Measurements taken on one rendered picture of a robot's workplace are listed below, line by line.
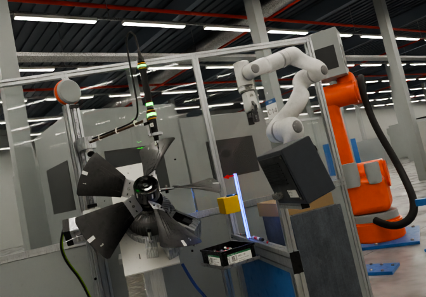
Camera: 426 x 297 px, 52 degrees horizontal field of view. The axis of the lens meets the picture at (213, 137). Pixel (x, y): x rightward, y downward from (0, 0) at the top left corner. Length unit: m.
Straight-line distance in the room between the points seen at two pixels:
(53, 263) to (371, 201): 3.94
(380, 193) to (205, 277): 3.24
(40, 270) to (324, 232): 1.66
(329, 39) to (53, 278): 4.39
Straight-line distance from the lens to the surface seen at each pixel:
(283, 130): 2.25
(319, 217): 2.24
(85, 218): 1.99
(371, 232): 5.67
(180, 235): 1.94
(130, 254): 2.17
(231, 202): 2.38
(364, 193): 5.67
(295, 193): 1.43
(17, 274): 2.90
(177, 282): 2.87
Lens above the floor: 1.18
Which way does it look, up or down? 6 degrees up
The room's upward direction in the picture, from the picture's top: 12 degrees counter-clockwise
